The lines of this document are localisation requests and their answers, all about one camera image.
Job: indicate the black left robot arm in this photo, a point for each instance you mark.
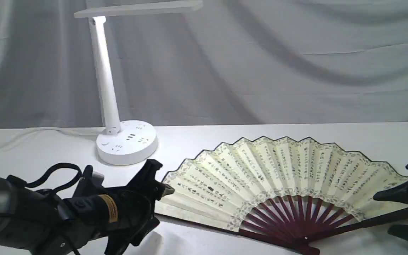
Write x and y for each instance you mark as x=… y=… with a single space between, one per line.
x=67 y=207

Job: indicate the white desk lamp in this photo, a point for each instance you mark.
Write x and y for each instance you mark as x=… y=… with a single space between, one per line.
x=123 y=143

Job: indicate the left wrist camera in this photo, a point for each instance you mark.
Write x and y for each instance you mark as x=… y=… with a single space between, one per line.
x=90 y=183

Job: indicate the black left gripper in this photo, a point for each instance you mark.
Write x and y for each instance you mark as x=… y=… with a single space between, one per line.
x=125 y=215

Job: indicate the paper folding fan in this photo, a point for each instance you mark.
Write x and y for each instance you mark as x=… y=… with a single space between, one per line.
x=283 y=192

